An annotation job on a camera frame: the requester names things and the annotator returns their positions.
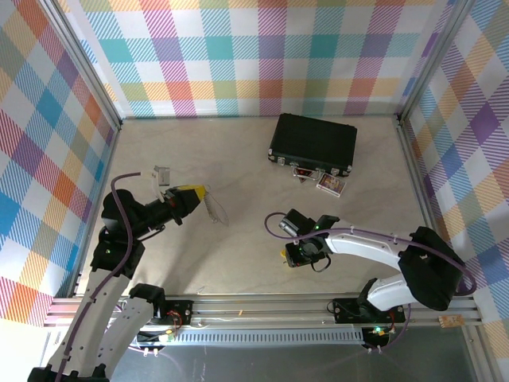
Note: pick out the aluminium side rail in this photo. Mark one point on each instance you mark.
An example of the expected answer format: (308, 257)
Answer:
(104, 179)
(418, 179)

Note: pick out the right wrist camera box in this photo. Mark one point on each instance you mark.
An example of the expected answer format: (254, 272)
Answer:
(292, 223)

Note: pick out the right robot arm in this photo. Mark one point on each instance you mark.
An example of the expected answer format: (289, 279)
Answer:
(429, 270)

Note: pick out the red triangular tag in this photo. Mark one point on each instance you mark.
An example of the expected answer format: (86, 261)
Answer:
(303, 175)

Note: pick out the aluminium frame post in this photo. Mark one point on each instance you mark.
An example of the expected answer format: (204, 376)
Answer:
(433, 59)
(88, 67)

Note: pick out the small orange tag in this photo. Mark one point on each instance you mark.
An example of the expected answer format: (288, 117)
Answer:
(450, 321)

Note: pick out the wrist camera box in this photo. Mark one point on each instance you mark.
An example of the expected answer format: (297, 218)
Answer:
(292, 223)
(164, 176)

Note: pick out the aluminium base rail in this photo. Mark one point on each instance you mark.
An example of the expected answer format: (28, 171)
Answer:
(258, 314)

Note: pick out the playing card box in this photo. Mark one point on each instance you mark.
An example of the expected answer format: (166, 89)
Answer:
(331, 184)

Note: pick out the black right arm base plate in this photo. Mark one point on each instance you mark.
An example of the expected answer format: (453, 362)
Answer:
(346, 310)

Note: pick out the black hard case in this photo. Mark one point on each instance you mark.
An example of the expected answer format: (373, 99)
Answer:
(314, 139)

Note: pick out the clear plastic bag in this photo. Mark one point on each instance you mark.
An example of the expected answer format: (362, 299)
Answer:
(216, 211)

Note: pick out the black electronics box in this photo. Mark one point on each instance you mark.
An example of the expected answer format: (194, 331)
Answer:
(157, 337)
(377, 338)

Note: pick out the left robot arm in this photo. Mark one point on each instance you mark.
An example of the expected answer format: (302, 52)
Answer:
(131, 330)

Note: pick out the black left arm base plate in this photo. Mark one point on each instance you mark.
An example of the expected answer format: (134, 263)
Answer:
(179, 310)

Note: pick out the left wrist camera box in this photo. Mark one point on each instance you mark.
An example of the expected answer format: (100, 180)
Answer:
(164, 176)

